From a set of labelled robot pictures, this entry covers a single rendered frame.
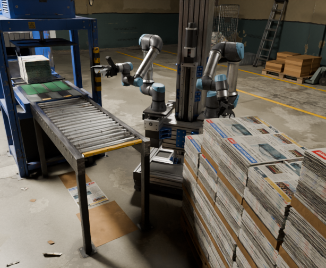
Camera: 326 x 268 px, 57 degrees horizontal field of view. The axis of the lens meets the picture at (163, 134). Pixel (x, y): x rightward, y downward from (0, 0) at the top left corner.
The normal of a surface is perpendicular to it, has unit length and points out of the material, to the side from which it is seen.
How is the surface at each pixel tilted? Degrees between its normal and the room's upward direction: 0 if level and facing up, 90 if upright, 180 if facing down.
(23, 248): 0
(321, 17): 90
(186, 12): 90
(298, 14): 90
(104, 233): 0
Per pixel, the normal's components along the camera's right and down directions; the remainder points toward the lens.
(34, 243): 0.03, -0.91
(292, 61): -0.84, 0.21
